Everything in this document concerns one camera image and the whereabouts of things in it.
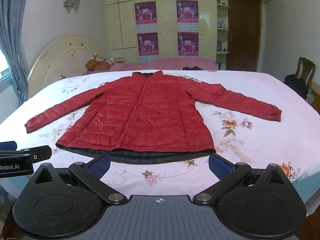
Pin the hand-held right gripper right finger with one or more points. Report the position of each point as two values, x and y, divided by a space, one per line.
220 167

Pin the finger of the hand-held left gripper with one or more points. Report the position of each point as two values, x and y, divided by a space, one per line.
7 145
40 152

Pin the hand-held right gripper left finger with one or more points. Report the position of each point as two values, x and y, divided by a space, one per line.
98 167

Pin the red down jacket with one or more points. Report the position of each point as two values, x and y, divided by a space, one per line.
150 110

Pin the window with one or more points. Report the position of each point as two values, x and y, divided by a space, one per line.
3 70

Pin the white floral bed sheet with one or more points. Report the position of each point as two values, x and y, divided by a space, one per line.
250 92

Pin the cream round headboard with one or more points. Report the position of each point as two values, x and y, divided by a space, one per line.
62 60

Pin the dark cloth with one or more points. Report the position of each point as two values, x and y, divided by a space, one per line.
192 68

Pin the patterned cloth pile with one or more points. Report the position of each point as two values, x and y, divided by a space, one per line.
117 60

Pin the black bag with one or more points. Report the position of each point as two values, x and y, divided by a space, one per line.
295 85

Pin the blue-grey curtain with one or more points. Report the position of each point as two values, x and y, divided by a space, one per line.
13 30

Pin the brown wooden furniture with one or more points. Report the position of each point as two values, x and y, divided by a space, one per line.
315 90

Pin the wooden chair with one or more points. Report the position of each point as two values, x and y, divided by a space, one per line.
306 67

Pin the cream open shelf unit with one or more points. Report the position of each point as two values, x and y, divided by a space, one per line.
222 28

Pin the brown wooden door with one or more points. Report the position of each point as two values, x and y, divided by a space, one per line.
243 30

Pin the cream wardrobe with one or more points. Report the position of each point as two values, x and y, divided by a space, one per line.
165 17

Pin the purple wall poster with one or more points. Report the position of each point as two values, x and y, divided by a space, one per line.
145 12
148 45
187 11
188 43

